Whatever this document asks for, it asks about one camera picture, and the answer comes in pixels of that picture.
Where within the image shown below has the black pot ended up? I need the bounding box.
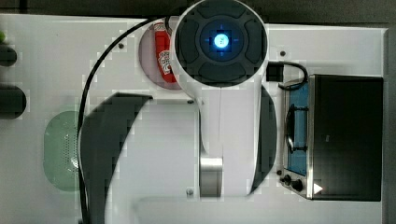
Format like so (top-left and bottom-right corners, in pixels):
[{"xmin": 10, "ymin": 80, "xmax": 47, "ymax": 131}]
[{"xmin": 0, "ymin": 84, "xmax": 27, "ymax": 119}]

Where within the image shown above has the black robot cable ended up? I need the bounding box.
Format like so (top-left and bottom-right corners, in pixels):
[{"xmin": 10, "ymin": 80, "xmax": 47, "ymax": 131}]
[{"xmin": 76, "ymin": 16, "xmax": 176, "ymax": 224}]

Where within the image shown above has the green small object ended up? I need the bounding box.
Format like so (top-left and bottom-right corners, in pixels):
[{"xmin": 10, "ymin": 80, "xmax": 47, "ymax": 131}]
[{"xmin": 0, "ymin": 31, "xmax": 6, "ymax": 44}]

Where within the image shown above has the black toaster oven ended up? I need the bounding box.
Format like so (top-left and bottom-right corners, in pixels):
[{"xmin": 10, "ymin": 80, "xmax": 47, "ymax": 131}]
[{"xmin": 279, "ymin": 75, "xmax": 383, "ymax": 202}]

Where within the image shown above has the green perforated colander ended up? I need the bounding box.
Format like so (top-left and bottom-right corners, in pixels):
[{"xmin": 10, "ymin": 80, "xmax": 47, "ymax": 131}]
[{"xmin": 43, "ymin": 111, "xmax": 78, "ymax": 192}]

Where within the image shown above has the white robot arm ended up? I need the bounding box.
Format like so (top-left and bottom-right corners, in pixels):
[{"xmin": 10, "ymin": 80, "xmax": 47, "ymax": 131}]
[{"xmin": 78, "ymin": 0, "xmax": 274, "ymax": 224}]

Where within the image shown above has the grey round plate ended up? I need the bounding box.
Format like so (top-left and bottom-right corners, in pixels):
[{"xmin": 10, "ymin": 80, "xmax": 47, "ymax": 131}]
[{"xmin": 138, "ymin": 20, "xmax": 180, "ymax": 91}]

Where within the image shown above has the small black cup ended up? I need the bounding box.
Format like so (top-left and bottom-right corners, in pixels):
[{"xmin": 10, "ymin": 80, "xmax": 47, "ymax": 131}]
[{"xmin": 0, "ymin": 45, "xmax": 18, "ymax": 66}]

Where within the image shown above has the red ketchup bottle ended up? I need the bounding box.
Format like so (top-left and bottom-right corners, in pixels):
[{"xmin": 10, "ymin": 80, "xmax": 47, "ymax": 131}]
[{"xmin": 153, "ymin": 21, "xmax": 177, "ymax": 83}]

